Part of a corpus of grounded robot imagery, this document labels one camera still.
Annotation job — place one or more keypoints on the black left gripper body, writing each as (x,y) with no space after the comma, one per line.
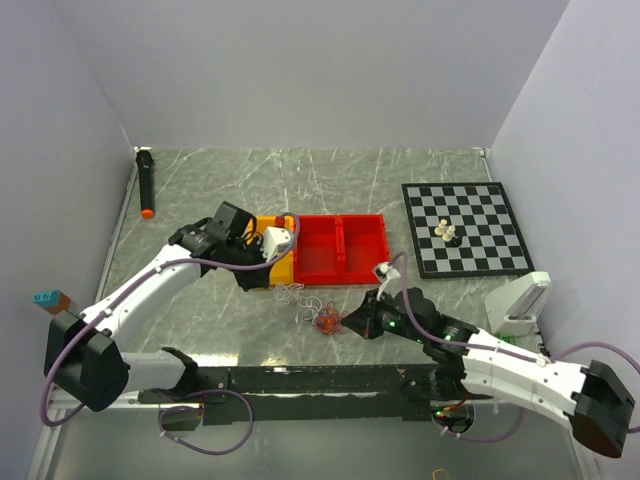
(238,252)

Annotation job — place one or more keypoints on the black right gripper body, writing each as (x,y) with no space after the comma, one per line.
(382,316)

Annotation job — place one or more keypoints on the yellow plastic bin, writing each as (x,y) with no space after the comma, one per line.
(282,271)

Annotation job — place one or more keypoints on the red plastic bin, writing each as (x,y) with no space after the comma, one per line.
(319,253)
(365,246)

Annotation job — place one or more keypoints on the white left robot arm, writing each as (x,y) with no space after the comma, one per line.
(85,353)

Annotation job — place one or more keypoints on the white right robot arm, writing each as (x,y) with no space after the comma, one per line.
(590,401)

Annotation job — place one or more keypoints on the cream chess piece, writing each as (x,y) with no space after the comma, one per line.
(441,228)

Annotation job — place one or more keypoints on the cream chess pawn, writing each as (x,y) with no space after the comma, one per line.
(450,234)

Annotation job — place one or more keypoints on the black chess piece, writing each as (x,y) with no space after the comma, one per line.
(455,241)

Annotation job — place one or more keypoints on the black marker orange cap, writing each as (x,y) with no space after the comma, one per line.
(145,165)

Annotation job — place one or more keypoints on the green plastic piece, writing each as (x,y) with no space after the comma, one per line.
(512,340)

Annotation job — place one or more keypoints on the white plastic stand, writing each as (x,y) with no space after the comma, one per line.
(513,308)

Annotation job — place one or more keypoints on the black white chessboard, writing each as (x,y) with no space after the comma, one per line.
(492,242)

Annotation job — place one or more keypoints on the blue orange block tower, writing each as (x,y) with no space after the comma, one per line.
(54,302)

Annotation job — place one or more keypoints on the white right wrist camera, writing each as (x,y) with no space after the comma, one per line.
(386,272)

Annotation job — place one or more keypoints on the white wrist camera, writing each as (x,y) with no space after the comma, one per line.
(386,272)
(275,240)

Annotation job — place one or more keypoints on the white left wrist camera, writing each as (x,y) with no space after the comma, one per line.
(275,240)

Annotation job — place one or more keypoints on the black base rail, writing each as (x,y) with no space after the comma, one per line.
(405,391)

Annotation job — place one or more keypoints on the aluminium frame rail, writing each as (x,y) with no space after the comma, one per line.
(59,399)

